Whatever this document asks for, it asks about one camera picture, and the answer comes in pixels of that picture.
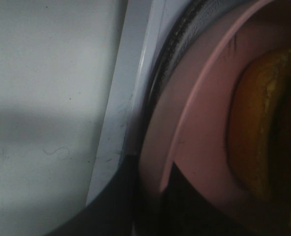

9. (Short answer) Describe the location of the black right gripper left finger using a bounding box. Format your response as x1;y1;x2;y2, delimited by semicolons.
47;155;139;236

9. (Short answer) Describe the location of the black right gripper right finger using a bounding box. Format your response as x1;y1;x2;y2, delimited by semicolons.
158;164;254;236

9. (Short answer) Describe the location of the pink round plate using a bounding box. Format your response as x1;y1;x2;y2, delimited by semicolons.
136;0;291;236

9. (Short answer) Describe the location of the burger with lettuce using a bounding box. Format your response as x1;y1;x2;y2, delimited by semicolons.
227;45;291;236

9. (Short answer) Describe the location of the white microwave oven body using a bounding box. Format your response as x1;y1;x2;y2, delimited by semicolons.
86;0;189;205

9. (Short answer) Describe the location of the glass microwave turntable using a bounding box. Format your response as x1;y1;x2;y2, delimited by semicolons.
145;0;221;104

